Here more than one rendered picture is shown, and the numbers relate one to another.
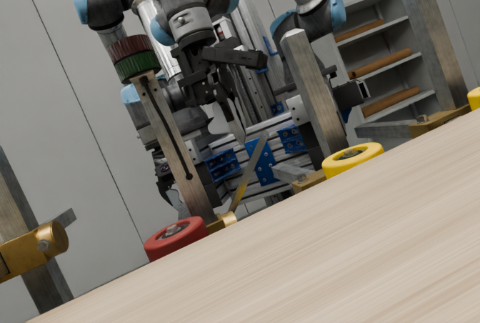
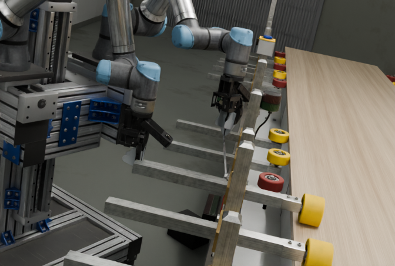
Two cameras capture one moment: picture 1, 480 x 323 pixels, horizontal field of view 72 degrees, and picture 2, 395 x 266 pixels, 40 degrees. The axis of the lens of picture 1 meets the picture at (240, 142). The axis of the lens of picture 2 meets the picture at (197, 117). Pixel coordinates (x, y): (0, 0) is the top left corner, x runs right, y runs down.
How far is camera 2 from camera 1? 1.85 m
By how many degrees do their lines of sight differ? 75
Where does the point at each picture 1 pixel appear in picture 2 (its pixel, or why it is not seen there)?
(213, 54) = (243, 89)
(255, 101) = (59, 58)
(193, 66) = (231, 89)
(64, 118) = not seen: outside the picture
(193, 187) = not seen: hidden behind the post
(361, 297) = (354, 186)
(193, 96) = (232, 107)
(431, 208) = (337, 173)
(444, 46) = not seen: hidden behind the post
